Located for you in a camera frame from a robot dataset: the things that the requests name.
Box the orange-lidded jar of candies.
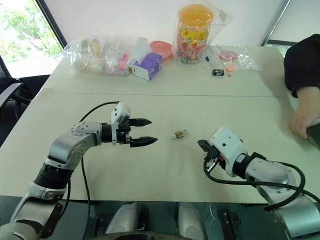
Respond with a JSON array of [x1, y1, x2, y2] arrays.
[[174, 3, 215, 65]]

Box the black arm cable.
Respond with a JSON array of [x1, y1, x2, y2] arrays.
[[202, 157, 320, 212], [66, 100, 121, 240]]

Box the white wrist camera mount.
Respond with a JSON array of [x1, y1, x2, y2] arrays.
[[110, 100, 133, 147], [208, 126, 249, 179]]

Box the black window frame bar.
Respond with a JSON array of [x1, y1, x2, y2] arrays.
[[34, 0, 69, 50], [259, 0, 292, 47]]

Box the clear bag with pink item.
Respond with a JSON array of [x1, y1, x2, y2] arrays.
[[216, 46, 262, 73]]

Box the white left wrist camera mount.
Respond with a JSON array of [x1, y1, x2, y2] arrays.
[[110, 100, 133, 147]]

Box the clear bag of mixed items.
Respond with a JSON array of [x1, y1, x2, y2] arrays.
[[61, 35, 151, 77]]

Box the black bracket under table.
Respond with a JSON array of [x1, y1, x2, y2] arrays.
[[221, 211, 245, 240]]

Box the purple and white carton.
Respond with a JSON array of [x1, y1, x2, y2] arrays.
[[130, 52, 163, 82]]

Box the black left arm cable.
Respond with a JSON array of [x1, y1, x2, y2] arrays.
[[66, 100, 121, 240]]

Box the pink plastic bowl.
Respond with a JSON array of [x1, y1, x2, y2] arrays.
[[149, 40, 174, 61]]

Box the person's bare hand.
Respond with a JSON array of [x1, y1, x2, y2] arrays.
[[289, 86, 320, 140]]

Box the grey rounded robot body shape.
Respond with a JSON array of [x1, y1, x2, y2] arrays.
[[104, 201, 151, 236], [176, 201, 210, 240]]

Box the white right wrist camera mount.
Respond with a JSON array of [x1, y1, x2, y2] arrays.
[[208, 126, 249, 179]]

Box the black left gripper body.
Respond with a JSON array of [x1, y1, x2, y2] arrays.
[[116, 119, 133, 146]]

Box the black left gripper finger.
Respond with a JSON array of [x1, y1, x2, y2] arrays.
[[128, 117, 153, 128], [129, 136, 159, 148]]

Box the small wrapped candy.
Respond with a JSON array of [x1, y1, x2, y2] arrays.
[[171, 129, 189, 140]]

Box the clear bag around jar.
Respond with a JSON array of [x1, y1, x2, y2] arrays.
[[171, 0, 234, 67]]

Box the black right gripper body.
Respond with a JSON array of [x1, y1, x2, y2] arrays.
[[203, 146, 227, 174]]

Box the dark smartphone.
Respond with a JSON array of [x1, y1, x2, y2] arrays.
[[306, 123, 320, 147]]

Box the black office chair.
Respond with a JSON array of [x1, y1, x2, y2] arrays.
[[0, 54, 51, 121]]

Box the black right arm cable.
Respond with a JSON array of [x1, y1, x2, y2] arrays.
[[202, 157, 320, 212]]

